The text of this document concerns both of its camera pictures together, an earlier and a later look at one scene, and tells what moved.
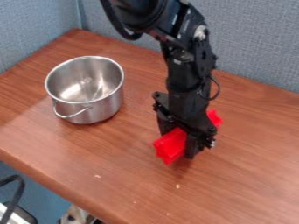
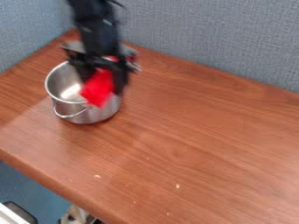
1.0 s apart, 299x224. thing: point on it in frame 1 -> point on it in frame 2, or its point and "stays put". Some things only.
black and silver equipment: [21, 215] stays put
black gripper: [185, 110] -> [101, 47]
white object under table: [77, 215] stays put
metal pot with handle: [85, 85] stays put
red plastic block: [173, 144] -> [100, 84]
